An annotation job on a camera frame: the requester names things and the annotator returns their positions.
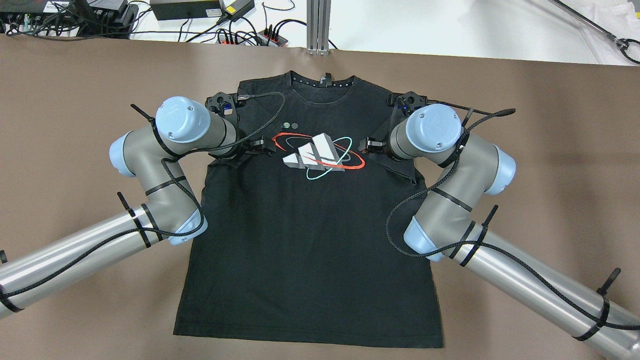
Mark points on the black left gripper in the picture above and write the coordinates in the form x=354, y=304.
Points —
x=243, y=147

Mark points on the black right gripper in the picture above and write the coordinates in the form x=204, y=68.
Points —
x=383, y=146

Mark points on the black graphic t-shirt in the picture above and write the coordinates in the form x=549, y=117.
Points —
x=299, y=244

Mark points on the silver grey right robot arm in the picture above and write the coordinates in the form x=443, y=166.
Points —
x=442, y=228

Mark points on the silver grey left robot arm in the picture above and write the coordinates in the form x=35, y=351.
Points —
x=171, y=212

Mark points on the grey orange power strip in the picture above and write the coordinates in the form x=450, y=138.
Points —
x=263, y=38

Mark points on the black power adapter yellow label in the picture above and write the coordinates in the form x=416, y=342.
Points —
x=232, y=10

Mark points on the black power supply box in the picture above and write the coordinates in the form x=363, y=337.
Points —
x=165, y=10

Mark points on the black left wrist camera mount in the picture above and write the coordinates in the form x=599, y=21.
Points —
x=225, y=104

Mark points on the aluminium profile post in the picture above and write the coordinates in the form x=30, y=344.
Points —
x=317, y=28

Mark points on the black electronics box with cables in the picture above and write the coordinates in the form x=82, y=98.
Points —
x=79, y=18

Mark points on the metal rod with ring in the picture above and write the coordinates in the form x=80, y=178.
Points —
x=622, y=44

